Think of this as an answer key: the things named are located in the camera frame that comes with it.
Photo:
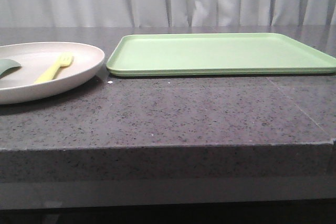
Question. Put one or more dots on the yellow plastic fork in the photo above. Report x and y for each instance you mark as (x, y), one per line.
(63, 60)

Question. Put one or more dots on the white round plate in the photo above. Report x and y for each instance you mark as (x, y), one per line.
(35, 58)

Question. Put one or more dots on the light green serving tray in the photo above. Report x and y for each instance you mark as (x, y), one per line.
(215, 54)

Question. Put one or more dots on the pale green plastic spoon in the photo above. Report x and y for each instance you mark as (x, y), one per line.
(8, 66)

